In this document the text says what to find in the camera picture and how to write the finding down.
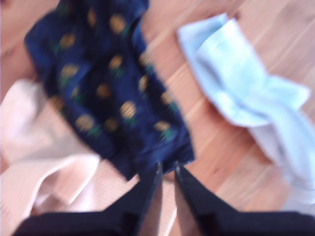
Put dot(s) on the light blue sock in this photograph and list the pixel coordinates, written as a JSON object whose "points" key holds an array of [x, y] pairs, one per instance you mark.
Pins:
{"points": [[233, 73], [189, 54]]}

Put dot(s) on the beige ribbed sock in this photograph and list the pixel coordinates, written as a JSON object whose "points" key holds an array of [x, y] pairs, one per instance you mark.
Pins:
{"points": [[69, 172], [29, 118]]}

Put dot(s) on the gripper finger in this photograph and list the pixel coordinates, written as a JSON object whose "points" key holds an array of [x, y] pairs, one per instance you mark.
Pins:
{"points": [[137, 209], [199, 211]]}

